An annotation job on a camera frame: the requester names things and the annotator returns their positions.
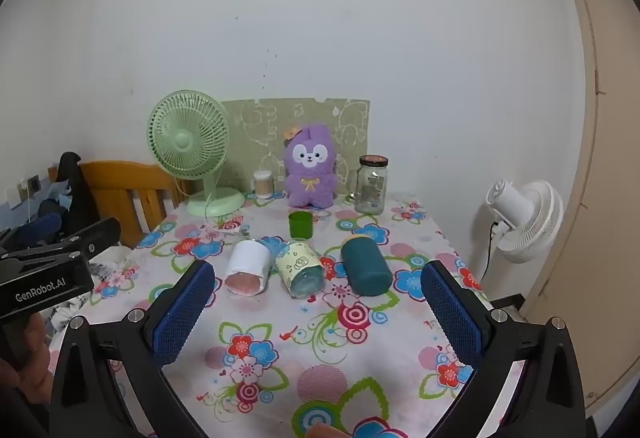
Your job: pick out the cotton swab container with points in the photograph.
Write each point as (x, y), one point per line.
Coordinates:
(263, 185)

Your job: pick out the blue clothes pile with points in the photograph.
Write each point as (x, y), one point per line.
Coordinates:
(50, 208)

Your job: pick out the glass jar with lid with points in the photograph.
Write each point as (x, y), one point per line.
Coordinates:
(371, 188)

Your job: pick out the dark teal cup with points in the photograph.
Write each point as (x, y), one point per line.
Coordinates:
(365, 268)

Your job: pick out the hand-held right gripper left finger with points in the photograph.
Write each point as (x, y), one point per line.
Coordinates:
(184, 315)

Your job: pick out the wall socket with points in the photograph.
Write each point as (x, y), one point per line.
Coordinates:
(34, 184)

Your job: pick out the beige door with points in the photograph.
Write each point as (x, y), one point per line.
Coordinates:
(605, 167)

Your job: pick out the white fan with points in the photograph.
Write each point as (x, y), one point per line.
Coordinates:
(530, 223)

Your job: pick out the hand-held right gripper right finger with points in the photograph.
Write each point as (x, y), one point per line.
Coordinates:
(450, 318)

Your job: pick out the white and pink cup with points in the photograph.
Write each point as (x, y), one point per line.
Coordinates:
(247, 268)

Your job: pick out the wooden chair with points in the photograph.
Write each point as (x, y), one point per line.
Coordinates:
(125, 188)

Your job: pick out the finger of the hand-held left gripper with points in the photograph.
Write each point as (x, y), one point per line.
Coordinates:
(77, 193)
(97, 233)

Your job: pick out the person's left hand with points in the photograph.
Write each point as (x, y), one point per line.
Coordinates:
(39, 358)

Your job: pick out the purple plush toy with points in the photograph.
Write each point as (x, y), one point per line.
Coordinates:
(309, 178)

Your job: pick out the small green cup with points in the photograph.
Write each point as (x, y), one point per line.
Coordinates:
(300, 225)

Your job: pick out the green patterned board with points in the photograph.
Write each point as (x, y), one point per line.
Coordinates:
(260, 132)

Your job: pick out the green desk fan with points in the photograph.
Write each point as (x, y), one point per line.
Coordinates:
(187, 137)

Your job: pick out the yellow printed cup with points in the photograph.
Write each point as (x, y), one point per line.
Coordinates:
(300, 270)

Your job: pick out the floral tablecloth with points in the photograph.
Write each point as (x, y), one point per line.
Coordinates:
(290, 348)

